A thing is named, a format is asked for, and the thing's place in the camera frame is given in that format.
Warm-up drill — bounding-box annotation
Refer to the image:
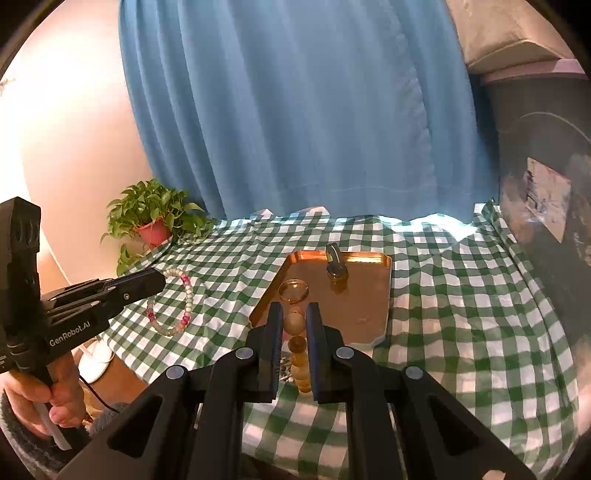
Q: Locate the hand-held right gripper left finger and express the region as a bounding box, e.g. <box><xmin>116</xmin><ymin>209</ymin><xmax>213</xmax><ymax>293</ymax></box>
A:
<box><xmin>55</xmin><ymin>302</ymin><xmax>284</xmax><ymax>480</ymax></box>

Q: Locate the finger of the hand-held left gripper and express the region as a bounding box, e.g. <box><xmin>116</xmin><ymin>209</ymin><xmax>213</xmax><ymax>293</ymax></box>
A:
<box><xmin>48</xmin><ymin>270</ymin><xmax>164</xmax><ymax>301</ymax></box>
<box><xmin>42</xmin><ymin>276</ymin><xmax>167</xmax><ymax>334</ymax></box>

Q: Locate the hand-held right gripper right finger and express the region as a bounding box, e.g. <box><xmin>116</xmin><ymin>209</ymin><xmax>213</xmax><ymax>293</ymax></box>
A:
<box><xmin>305</xmin><ymin>302</ymin><xmax>539</xmax><ymax>480</ymax></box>

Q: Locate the amber bead bracelet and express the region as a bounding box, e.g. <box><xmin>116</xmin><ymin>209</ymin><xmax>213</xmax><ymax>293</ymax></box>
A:
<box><xmin>283</xmin><ymin>311</ymin><xmax>312</xmax><ymax>397</ymax></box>

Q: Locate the pink and white bead bracelet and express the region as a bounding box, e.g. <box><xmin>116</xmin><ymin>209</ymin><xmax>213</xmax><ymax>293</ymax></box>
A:
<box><xmin>147</xmin><ymin>268</ymin><xmax>195</xmax><ymax>336</ymax></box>

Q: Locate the rose gold metal tray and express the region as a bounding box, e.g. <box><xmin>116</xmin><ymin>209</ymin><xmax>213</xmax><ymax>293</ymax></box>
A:
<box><xmin>249</xmin><ymin>250</ymin><xmax>393</xmax><ymax>348</ymax></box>

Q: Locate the person's left hand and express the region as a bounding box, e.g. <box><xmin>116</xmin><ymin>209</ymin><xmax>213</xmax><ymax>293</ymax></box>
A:
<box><xmin>2</xmin><ymin>353</ymin><xmax>86</xmax><ymax>439</ymax></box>

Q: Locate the gold bangle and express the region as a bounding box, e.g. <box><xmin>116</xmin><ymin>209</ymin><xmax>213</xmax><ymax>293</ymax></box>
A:
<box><xmin>277</xmin><ymin>278</ymin><xmax>311</xmax><ymax>305</ymax></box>

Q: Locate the green plant in red pot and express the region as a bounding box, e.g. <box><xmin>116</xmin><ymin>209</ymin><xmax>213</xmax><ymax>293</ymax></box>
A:
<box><xmin>100</xmin><ymin>179</ymin><xmax>218</xmax><ymax>278</ymax></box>

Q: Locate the white shoe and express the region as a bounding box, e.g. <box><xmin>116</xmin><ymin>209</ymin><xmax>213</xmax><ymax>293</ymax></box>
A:
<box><xmin>78</xmin><ymin>339</ymin><xmax>116</xmax><ymax>384</ymax></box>

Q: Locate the black hair clip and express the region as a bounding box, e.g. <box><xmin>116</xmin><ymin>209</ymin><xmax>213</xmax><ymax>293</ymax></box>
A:
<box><xmin>324</xmin><ymin>243</ymin><xmax>349</xmax><ymax>281</ymax></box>

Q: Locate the green checked tablecloth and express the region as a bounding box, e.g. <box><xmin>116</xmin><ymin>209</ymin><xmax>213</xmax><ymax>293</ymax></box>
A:
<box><xmin>99</xmin><ymin>203</ymin><xmax>583</xmax><ymax>480</ymax></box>

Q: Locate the blue curtain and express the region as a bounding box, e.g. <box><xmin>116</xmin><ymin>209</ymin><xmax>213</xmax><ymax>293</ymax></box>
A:
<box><xmin>117</xmin><ymin>0</ymin><xmax>502</xmax><ymax>221</ymax></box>

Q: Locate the dark printed cloth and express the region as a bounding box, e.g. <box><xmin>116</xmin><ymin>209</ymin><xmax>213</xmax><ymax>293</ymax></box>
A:
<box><xmin>480</xmin><ymin>69</ymin><xmax>591</xmax><ymax>361</ymax></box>

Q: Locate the beige cushion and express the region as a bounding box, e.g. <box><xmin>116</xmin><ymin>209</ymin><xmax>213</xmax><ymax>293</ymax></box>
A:
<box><xmin>445</xmin><ymin>0</ymin><xmax>578</xmax><ymax>75</ymax></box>

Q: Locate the black cable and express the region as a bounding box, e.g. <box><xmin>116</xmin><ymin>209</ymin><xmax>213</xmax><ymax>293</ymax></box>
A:
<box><xmin>78</xmin><ymin>376</ymin><xmax>121</xmax><ymax>414</ymax></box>

